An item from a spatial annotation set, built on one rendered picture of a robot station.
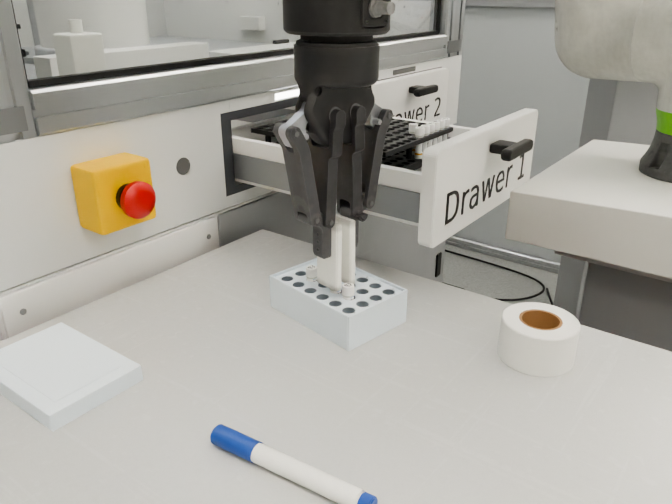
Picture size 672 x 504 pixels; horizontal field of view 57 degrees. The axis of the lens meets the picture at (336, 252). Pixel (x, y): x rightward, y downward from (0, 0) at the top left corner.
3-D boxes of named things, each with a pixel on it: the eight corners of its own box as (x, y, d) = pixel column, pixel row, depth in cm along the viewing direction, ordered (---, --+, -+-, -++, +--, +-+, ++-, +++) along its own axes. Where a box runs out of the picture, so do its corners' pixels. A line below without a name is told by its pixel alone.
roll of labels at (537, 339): (590, 367, 57) (597, 329, 55) (529, 385, 54) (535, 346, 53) (539, 331, 63) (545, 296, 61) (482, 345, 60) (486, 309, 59)
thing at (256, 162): (513, 176, 88) (518, 133, 85) (424, 229, 69) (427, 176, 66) (298, 137, 110) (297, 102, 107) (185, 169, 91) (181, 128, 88)
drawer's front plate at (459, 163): (528, 185, 88) (539, 108, 84) (430, 250, 67) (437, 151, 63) (517, 183, 89) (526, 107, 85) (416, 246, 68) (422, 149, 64)
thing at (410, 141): (453, 131, 87) (453, 126, 86) (385, 157, 74) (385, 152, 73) (441, 129, 88) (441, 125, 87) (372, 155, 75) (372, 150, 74)
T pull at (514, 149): (533, 149, 75) (534, 138, 75) (509, 163, 70) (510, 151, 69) (505, 145, 77) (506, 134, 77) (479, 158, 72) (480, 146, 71)
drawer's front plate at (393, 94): (445, 122, 128) (449, 68, 123) (366, 151, 107) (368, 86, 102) (437, 121, 129) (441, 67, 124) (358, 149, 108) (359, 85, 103)
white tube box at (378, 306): (406, 321, 65) (408, 289, 63) (348, 351, 59) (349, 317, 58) (327, 283, 73) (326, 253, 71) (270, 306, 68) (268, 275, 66)
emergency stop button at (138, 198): (161, 214, 67) (157, 179, 65) (130, 225, 64) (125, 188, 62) (144, 208, 69) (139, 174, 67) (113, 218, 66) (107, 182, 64)
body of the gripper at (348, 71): (329, 42, 48) (329, 158, 52) (401, 37, 54) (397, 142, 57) (271, 37, 53) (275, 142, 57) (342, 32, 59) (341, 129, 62)
